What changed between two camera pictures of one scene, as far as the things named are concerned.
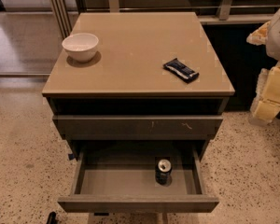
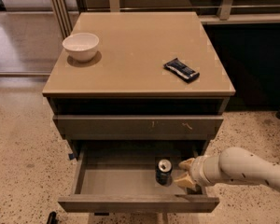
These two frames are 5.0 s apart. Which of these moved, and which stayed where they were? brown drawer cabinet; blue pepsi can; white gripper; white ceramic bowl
Moved: white gripper
Stayed: brown drawer cabinet; blue pepsi can; white ceramic bowl
